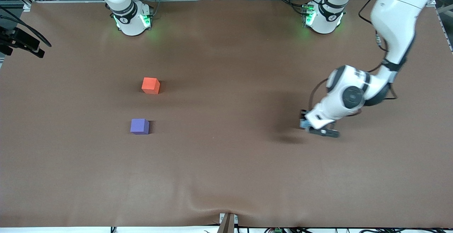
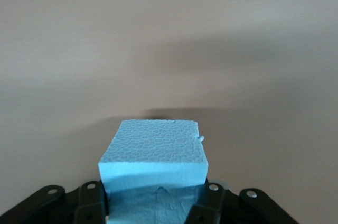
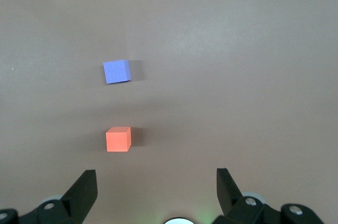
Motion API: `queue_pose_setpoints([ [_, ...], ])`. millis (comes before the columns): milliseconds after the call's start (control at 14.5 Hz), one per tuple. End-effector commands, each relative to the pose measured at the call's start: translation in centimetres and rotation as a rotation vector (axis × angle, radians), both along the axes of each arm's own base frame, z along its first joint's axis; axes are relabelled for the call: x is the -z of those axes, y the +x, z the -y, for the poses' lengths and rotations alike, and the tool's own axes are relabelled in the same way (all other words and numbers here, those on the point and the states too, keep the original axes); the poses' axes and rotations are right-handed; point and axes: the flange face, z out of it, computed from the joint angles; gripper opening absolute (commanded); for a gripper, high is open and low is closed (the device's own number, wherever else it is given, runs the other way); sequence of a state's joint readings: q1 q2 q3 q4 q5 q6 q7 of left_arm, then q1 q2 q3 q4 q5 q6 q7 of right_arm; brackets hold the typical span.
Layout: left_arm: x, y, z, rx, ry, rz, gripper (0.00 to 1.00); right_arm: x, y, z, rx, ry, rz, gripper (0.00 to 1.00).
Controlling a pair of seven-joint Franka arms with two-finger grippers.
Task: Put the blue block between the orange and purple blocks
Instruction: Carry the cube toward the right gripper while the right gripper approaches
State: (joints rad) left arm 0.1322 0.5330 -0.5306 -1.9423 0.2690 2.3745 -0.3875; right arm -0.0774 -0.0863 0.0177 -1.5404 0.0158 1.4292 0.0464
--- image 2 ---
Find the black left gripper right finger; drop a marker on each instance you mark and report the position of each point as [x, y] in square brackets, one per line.
[232, 205]

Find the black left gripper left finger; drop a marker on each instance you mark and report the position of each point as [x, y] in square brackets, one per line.
[66, 203]

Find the blue foam block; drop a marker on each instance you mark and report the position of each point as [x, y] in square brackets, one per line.
[155, 160]

